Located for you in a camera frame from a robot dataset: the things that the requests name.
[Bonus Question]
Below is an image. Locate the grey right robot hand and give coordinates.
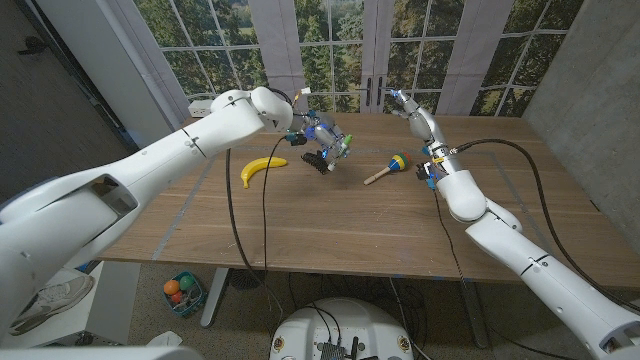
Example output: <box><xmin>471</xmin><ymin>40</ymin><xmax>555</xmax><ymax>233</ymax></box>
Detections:
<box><xmin>389</xmin><ymin>88</ymin><xmax>464</xmax><ymax>174</ymax></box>

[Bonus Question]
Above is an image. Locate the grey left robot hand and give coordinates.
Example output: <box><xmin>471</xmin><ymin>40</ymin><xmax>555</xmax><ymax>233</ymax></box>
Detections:
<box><xmin>290</xmin><ymin>110</ymin><xmax>352</xmax><ymax>169</ymax></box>

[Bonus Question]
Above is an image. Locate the white green marker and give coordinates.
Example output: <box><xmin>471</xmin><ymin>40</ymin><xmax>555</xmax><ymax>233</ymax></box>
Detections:
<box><xmin>326</xmin><ymin>141</ymin><xmax>350</xmax><ymax>173</ymax></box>

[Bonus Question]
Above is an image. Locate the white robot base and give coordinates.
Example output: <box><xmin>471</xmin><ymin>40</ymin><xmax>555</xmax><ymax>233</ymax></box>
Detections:
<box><xmin>268</xmin><ymin>297</ymin><xmax>415</xmax><ymax>360</ymax></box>

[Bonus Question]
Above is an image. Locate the yellow toy banana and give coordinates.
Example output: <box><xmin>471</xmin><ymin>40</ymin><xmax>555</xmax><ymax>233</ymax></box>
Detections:
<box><xmin>240</xmin><ymin>156</ymin><xmax>289</xmax><ymax>190</ymax></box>

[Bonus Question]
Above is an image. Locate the black hair claw clip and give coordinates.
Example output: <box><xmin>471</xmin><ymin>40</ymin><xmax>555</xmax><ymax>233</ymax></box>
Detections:
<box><xmin>300</xmin><ymin>151</ymin><xmax>331</xmax><ymax>176</ymax></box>

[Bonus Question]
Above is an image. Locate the colourful wooden maraca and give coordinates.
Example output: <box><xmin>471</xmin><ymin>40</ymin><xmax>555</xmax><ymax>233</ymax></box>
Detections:
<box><xmin>363</xmin><ymin>151</ymin><xmax>413</xmax><ymax>186</ymax></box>

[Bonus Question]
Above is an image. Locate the printed window backdrop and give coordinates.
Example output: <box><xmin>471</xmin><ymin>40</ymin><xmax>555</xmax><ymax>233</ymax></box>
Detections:
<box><xmin>107</xmin><ymin>0</ymin><xmax>586</xmax><ymax>119</ymax></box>

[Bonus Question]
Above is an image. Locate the white power box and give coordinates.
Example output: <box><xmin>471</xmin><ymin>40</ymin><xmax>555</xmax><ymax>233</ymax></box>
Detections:
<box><xmin>187</xmin><ymin>99</ymin><xmax>215</xmax><ymax>119</ymax></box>

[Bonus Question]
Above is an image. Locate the black round floor fan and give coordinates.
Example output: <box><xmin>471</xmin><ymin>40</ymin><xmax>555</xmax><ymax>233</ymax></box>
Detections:
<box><xmin>228</xmin><ymin>268</ymin><xmax>269</xmax><ymax>291</ymax></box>

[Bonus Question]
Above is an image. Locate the white table leg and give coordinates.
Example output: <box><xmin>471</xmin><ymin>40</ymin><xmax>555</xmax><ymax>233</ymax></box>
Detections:
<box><xmin>199</xmin><ymin>267</ymin><xmax>230</xmax><ymax>330</ymax></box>

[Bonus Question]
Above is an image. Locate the teal toy basket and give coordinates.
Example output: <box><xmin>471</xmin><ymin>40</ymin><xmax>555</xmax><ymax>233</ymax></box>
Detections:
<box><xmin>162</xmin><ymin>271</ymin><xmax>209</xmax><ymax>318</ymax></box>

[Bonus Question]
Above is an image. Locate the white crumpled cloth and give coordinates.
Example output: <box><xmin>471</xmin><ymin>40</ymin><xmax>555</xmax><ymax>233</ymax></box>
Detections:
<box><xmin>147</xmin><ymin>330</ymin><xmax>184</xmax><ymax>349</ymax></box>

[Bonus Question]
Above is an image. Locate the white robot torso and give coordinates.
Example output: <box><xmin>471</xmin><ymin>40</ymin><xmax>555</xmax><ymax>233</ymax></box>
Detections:
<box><xmin>0</xmin><ymin>346</ymin><xmax>204</xmax><ymax>360</ymax></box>

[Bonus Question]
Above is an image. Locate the white sneaker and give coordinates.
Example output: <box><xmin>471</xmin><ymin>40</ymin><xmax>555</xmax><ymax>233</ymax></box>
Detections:
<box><xmin>7</xmin><ymin>273</ymin><xmax>96</xmax><ymax>336</ymax></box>

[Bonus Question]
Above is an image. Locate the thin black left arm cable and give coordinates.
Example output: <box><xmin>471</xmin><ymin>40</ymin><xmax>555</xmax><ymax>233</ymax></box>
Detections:
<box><xmin>261</xmin><ymin>135</ymin><xmax>289</xmax><ymax>274</ymax></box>

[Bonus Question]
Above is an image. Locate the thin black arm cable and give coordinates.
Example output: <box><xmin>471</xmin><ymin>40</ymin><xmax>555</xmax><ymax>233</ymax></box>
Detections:
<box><xmin>261</xmin><ymin>135</ymin><xmax>289</xmax><ymax>274</ymax></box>
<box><xmin>432</xmin><ymin>192</ymin><xmax>469</xmax><ymax>281</ymax></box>

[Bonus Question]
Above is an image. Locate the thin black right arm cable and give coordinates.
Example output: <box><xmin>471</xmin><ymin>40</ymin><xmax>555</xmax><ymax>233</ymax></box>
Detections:
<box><xmin>432</xmin><ymin>192</ymin><xmax>469</xmax><ymax>281</ymax></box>

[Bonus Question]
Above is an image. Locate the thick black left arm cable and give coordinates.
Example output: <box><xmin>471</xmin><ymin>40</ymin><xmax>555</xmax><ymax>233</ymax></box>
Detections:
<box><xmin>224</xmin><ymin>87</ymin><xmax>294</xmax><ymax>321</ymax></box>

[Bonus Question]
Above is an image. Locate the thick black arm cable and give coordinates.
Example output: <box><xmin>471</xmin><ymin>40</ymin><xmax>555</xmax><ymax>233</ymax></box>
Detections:
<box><xmin>224</xmin><ymin>87</ymin><xmax>294</xmax><ymax>321</ymax></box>
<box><xmin>452</xmin><ymin>138</ymin><xmax>640</xmax><ymax>314</ymax></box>

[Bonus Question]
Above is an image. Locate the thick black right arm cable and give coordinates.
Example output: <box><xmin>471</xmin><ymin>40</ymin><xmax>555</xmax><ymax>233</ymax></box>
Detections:
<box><xmin>452</xmin><ymin>138</ymin><xmax>640</xmax><ymax>314</ymax></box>

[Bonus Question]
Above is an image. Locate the black door handle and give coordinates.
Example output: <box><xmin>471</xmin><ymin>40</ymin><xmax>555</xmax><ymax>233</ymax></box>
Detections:
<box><xmin>17</xmin><ymin>35</ymin><xmax>49</xmax><ymax>56</ymax></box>

